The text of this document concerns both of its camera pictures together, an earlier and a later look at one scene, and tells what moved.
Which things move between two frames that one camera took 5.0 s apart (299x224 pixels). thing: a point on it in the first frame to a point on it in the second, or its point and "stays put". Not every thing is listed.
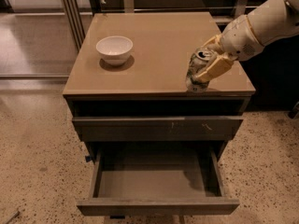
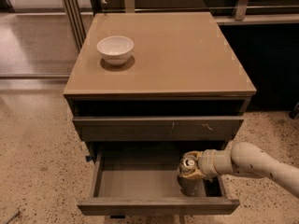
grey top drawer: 159,129 stays put
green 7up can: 197,61 to 189,162
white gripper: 239,38 to 206,163
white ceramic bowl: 114,49 stays put
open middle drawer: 140,181 stays put
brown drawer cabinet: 127,83 stays put
